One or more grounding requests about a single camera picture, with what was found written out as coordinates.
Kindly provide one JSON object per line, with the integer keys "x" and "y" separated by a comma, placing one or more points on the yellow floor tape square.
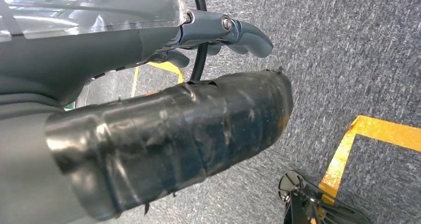
{"x": 378, "y": 130}
{"x": 167, "y": 68}

